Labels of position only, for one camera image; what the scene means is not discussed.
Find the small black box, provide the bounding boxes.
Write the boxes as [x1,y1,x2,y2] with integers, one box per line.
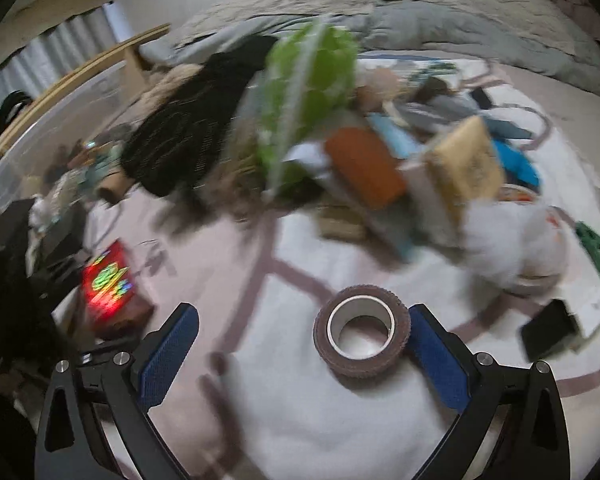
[519,299,581,362]

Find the wooden shelf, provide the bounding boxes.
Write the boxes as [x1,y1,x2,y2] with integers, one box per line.
[0,22,173,181]

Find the grey curtain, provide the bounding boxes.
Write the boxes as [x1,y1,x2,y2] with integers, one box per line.
[0,2,131,136]

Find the white fluffy toy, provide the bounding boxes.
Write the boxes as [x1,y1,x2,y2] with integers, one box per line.
[460,200,568,291]

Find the printed blanket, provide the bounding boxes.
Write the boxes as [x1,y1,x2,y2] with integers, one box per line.
[45,50,600,480]

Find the black cap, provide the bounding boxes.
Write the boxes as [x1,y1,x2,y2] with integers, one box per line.
[0,90,31,136]

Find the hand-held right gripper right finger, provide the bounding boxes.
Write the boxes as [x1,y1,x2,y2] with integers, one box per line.
[407,304,571,480]

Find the green plastic clip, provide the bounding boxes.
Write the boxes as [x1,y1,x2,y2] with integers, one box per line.
[575,221,600,278]

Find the black bag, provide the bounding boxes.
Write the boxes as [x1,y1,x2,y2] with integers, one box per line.
[0,197,88,371]

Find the blue plastic item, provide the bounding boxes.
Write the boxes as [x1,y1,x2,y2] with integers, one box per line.
[492,140,541,191]

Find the black knit gloves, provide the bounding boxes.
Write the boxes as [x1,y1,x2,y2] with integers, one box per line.
[120,35,278,198]

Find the brown tape roll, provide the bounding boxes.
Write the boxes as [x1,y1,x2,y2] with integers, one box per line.
[314,285,412,378]

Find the red box with colourful print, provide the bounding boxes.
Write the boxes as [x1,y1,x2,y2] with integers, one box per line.
[82,240,155,341]

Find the yellow box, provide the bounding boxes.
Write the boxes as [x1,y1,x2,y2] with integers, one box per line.
[422,115,506,216]

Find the orange box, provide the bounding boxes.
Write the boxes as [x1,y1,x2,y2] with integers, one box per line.
[324,126,408,209]

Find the grey duvet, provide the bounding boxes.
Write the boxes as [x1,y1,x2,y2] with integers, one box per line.
[140,0,600,106]

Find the green snack bag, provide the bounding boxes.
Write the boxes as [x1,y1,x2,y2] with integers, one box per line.
[255,22,358,196]

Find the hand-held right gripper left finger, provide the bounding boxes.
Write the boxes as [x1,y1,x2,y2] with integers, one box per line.
[34,302,201,480]

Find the cardboard tube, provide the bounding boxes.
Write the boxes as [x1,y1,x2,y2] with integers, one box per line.
[96,175,131,206]

